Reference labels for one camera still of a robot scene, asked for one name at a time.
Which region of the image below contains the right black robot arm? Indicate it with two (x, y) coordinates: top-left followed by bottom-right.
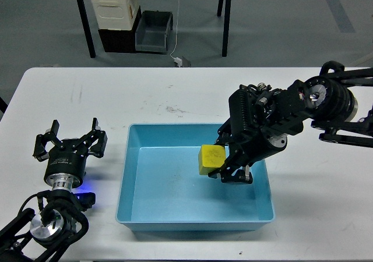
(208, 61), (372, 184)

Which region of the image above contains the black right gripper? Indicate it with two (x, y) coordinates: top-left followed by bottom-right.
(208, 84), (303, 184)

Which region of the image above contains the blue plastic tray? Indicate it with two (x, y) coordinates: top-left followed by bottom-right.
(116, 123), (275, 232)

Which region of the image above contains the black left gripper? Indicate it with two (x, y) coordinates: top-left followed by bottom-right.
(33, 118), (107, 186)

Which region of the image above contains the grey plastic bin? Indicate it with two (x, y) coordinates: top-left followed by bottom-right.
(135, 10), (173, 54)

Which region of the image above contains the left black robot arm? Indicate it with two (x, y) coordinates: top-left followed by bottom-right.
(1, 118), (107, 261)

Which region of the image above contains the left black table leg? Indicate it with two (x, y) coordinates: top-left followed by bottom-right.
(76, 0), (96, 58)

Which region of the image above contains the black box under crate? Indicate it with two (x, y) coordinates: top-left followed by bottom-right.
(98, 8), (142, 54)

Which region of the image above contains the right black table leg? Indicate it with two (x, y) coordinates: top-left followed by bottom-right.
(221, 0), (231, 57)

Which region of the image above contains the white power adapter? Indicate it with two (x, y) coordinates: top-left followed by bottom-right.
(174, 57), (183, 67)

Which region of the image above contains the cream plastic crate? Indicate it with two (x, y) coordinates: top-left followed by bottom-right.
(91, 0), (139, 30)

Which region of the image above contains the white hanging cable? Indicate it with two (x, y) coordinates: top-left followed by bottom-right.
(170, 0), (180, 59)

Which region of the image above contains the yellow block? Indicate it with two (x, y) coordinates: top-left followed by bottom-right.
(198, 144), (226, 175)

